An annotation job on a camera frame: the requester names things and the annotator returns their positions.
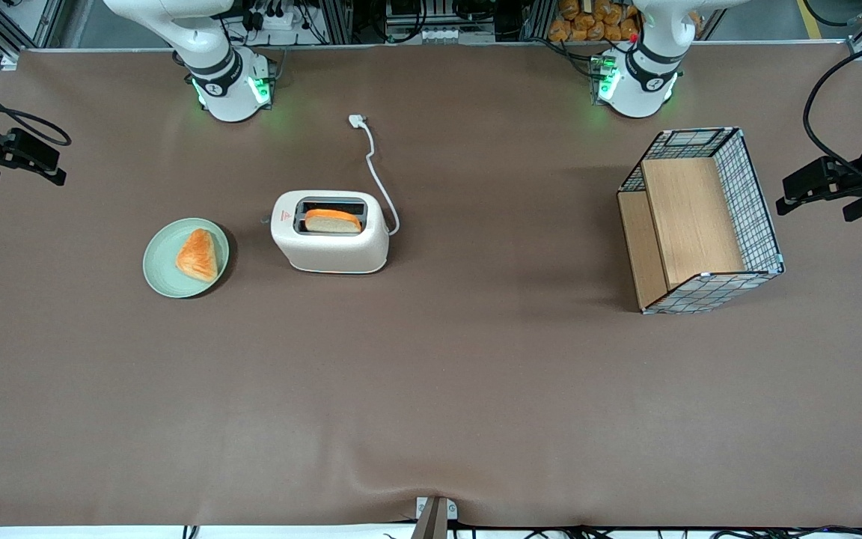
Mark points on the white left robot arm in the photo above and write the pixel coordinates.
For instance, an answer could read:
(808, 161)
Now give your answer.
(637, 93)

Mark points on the aluminium frame rack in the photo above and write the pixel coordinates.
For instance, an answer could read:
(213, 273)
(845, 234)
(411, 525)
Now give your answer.
(334, 19)

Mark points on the white power strip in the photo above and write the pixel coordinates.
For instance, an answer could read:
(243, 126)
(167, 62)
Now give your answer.
(281, 19)
(438, 35)

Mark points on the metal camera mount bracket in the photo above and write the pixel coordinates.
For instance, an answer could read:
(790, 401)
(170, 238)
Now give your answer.
(435, 520)

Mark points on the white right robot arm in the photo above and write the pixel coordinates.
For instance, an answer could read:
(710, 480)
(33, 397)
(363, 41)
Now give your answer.
(229, 97)

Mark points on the pale green plate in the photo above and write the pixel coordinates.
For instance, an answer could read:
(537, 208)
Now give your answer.
(160, 262)

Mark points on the wooden step shelf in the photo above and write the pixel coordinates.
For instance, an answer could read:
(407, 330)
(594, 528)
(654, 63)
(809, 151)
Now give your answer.
(689, 217)

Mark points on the bread slice with orange crust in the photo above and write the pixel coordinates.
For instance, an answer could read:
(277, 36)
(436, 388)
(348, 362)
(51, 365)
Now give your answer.
(332, 221)

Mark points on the white toaster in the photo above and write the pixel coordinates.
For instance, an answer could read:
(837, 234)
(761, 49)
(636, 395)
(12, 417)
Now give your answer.
(334, 251)

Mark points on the bag of orange buns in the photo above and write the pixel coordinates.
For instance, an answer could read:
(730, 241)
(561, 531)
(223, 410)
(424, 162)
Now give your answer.
(588, 22)

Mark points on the triangular orange pastry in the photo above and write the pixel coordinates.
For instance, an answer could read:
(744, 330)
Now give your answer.
(199, 258)

